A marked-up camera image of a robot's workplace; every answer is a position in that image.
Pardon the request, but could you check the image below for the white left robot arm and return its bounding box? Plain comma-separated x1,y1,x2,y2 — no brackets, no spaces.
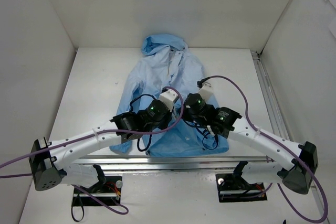
28,98,175,193

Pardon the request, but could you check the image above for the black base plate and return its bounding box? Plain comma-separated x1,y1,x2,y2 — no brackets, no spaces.
71,176,122,207
215,174,267,203

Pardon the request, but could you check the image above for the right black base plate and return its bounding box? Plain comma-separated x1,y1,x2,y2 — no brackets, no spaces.
215,174,267,203

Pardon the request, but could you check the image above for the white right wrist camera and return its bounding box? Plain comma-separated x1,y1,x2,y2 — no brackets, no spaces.
197,80,214,102

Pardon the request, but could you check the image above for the aluminium side rail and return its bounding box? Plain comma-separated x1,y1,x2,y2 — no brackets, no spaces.
250,50,330,223

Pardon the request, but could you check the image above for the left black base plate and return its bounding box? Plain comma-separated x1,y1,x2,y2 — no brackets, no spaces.
71,176,122,207

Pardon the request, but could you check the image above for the light blue hooded jacket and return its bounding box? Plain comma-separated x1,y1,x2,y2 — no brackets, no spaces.
117,34,229,157

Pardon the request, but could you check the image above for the aluminium front rail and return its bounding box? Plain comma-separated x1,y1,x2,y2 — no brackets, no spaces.
74,155,272,174

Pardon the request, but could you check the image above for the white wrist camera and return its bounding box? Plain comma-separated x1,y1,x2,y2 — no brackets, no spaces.
197,80,214,102
159,88,179,112

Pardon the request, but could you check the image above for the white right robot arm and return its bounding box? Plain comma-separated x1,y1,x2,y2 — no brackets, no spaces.
183,93,318,195

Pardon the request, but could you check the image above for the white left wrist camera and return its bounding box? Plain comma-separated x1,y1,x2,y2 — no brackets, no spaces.
159,88,179,112

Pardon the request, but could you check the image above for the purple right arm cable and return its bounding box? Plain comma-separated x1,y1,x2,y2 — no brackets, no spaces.
202,76,329,222

